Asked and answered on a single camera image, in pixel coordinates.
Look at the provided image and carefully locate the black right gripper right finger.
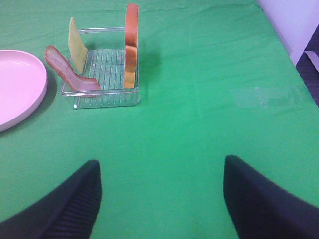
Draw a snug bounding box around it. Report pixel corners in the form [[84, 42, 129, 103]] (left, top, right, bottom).
[[223, 155, 319, 239]]

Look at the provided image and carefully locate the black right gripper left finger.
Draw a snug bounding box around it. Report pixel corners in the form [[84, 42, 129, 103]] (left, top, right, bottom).
[[0, 160, 102, 239]]

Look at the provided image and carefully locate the bacon strip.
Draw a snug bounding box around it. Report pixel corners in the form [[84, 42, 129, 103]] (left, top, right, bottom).
[[44, 45, 101, 91]]

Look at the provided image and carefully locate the yellow cheese slice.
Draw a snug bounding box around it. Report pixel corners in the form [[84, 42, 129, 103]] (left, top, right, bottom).
[[68, 17, 88, 74]]

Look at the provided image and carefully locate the bread slice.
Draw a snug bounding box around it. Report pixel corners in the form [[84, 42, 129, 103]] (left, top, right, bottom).
[[124, 3, 139, 88]]

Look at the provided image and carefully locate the green tablecloth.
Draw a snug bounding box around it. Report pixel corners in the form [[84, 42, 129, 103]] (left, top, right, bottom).
[[0, 0, 319, 239]]

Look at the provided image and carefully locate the pink round plate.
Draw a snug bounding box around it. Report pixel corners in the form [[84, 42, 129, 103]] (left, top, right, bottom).
[[0, 50, 48, 132]]

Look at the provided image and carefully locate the clear right plastic tray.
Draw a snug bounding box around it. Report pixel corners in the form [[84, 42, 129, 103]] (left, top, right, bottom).
[[60, 27, 140, 109]]

